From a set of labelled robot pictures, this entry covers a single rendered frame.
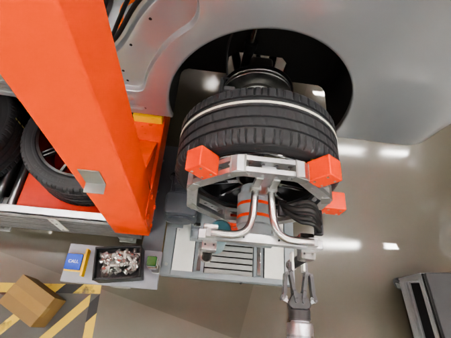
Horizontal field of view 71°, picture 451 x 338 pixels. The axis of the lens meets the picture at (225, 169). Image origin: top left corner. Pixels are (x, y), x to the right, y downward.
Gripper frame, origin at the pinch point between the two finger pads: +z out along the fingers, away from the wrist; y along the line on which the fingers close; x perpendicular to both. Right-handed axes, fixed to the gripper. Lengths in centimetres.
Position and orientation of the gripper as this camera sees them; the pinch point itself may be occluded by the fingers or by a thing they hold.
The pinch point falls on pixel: (297, 261)
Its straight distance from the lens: 126.7
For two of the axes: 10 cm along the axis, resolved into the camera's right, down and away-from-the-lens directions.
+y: 9.9, 1.1, 0.7
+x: 1.1, -4.5, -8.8
